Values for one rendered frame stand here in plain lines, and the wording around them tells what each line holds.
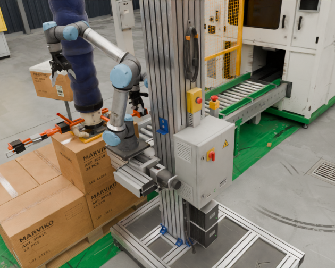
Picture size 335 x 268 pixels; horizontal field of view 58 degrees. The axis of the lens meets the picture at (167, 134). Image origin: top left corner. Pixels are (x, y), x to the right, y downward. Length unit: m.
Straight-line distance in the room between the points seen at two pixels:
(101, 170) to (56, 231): 0.57
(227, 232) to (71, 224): 1.26
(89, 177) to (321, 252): 1.97
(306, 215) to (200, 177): 1.57
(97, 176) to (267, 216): 1.60
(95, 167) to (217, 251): 1.14
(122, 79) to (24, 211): 1.41
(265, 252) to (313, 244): 0.57
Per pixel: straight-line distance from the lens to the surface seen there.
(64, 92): 4.15
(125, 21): 3.71
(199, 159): 1.74
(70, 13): 2.22
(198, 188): 1.87
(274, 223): 3.03
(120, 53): 1.82
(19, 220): 2.56
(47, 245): 2.66
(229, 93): 4.19
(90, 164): 2.45
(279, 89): 4.23
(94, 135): 2.46
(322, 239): 3.02
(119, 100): 1.75
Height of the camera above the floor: 2.14
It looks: 30 degrees down
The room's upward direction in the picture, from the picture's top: 4 degrees counter-clockwise
